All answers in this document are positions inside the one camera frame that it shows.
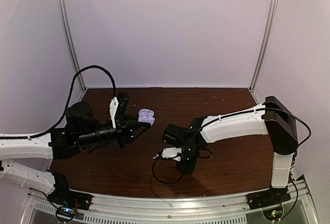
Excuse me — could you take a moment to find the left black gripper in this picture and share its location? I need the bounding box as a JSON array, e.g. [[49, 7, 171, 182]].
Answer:
[[77, 113, 150, 149]]

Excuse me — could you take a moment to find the lavender charging case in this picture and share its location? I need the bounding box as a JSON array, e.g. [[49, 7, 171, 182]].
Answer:
[[138, 109, 155, 126]]

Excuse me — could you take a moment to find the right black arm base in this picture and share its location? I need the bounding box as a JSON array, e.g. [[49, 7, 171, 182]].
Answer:
[[247, 187, 291, 210]]

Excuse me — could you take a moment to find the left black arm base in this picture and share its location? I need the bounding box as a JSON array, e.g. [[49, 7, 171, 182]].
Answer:
[[47, 173, 92, 211]]

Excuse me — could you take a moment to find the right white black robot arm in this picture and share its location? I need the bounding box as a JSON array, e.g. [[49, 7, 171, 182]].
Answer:
[[159, 96, 299, 204]]

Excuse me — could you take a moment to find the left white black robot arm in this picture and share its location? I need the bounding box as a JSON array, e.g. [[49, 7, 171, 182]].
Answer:
[[1, 100, 155, 205]]

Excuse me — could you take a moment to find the right small circuit board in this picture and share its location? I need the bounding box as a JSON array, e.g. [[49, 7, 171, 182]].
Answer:
[[262, 206, 284, 222]]

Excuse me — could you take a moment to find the small circuit board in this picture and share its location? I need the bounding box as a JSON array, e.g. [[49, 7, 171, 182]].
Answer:
[[55, 206, 78, 222], [262, 206, 284, 222]]

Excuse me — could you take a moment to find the left small circuit board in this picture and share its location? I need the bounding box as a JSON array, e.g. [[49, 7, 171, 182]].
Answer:
[[55, 206, 78, 222]]

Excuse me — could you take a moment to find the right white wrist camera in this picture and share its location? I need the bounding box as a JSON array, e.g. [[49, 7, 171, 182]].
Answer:
[[153, 147, 182, 162]]

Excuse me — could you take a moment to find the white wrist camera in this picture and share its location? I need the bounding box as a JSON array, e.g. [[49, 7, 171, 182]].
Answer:
[[108, 92, 129, 129], [153, 147, 182, 162]]

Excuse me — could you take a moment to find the right black braided cable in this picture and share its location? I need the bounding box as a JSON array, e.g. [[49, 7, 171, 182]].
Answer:
[[151, 157, 186, 184]]

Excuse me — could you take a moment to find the black braided cable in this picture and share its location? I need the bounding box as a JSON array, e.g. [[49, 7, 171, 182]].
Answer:
[[151, 157, 186, 184], [0, 64, 117, 140]]

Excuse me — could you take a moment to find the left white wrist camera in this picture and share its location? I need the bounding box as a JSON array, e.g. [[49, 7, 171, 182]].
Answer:
[[108, 92, 129, 129]]

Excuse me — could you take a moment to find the front aluminium rail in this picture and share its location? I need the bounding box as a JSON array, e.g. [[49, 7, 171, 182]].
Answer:
[[19, 180, 320, 223]]

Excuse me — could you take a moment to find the left black braided cable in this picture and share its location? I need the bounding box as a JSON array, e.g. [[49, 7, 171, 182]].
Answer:
[[0, 64, 117, 140]]

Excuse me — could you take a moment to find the left aluminium frame post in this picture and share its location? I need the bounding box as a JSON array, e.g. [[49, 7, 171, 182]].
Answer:
[[53, 0, 87, 92]]

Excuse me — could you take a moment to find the aluminium frame post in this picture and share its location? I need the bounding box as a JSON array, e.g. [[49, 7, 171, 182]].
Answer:
[[53, 0, 87, 92], [249, 0, 278, 92]]

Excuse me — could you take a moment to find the right aluminium frame post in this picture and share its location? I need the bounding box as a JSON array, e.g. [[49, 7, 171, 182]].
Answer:
[[249, 0, 278, 92]]

